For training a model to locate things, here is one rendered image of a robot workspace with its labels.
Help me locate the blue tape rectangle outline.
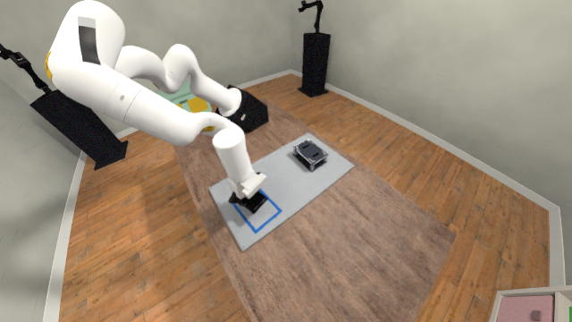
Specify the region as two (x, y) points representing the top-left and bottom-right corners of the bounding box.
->
(232, 189), (282, 234)

